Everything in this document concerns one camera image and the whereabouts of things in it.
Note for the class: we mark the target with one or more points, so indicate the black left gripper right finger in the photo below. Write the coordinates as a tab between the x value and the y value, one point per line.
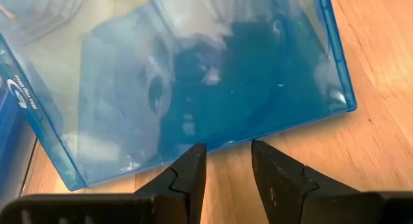
306	204

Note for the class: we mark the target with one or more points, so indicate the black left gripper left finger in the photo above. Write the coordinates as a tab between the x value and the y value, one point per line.
96	209

